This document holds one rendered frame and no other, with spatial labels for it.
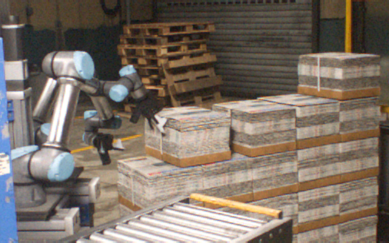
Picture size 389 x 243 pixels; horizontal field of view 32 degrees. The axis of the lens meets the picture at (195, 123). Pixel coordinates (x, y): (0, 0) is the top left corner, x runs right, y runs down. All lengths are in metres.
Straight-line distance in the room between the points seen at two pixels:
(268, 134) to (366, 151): 0.70
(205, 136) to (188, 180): 0.23
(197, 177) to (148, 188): 0.26
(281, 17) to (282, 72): 0.88
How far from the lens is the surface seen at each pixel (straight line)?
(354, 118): 3.76
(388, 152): 4.45
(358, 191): 3.89
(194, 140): 3.19
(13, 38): 2.94
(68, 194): 3.24
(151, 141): 3.41
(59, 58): 2.78
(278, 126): 3.45
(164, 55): 9.62
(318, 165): 3.66
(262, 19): 11.03
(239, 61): 11.33
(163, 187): 3.14
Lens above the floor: 1.60
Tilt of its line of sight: 10 degrees down
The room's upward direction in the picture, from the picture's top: 2 degrees counter-clockwise
